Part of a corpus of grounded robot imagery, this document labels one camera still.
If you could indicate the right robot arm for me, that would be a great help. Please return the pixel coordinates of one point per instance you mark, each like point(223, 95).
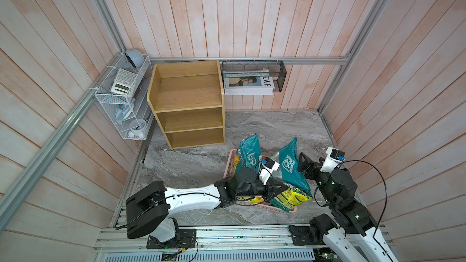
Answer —
point(350, 230)

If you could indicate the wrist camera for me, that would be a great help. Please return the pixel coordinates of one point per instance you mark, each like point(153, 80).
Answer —
point(267, 167)
point(334, 159)

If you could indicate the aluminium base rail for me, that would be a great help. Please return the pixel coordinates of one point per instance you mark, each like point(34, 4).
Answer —
point(244, 243)

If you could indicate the teal orange bag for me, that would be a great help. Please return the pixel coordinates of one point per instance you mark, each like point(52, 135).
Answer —
point(287, 157)
point(248, 155)

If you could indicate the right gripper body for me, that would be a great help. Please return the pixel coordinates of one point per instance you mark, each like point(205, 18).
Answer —
point(315, 174)

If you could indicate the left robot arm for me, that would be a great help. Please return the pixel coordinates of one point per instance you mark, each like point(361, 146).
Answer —
point(150, 210)

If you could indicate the pink plastic basket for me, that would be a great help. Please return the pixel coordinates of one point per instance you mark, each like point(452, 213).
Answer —
point(229, 163)

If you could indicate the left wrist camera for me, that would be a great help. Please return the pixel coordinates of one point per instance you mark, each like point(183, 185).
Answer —
point(267, 167)

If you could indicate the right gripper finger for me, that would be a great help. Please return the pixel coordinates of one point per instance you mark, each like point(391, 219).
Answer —
point(322, 161)
point(304, 162)

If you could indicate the black mesh wall shelf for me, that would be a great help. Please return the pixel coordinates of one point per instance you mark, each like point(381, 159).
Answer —
point(276, 68)

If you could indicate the wooden three-tier shelf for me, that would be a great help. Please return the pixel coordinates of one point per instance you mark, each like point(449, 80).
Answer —
point(188, 102)

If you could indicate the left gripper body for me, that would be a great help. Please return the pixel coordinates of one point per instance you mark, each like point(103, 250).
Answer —
point(269, 186)

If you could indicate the white hardcover book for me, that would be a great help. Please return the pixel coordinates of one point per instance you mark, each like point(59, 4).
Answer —
point(248, 83)

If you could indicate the teal orange bag front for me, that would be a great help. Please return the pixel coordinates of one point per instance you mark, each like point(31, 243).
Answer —
point(287, 157)

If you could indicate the yellow fertilizer bag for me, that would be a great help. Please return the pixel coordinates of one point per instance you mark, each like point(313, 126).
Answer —
point(290, 199)
point(251, 199)

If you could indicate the light blue cloth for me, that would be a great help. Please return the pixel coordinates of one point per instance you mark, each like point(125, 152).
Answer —
point(124, 111)

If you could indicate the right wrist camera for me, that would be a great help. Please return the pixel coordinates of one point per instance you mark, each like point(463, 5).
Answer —
point(334, 159)

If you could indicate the white calculator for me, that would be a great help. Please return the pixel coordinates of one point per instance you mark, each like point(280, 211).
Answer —
point(124, 83)

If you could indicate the white wire mesh rack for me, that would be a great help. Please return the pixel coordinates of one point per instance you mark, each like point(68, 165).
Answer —
point(109, 101)

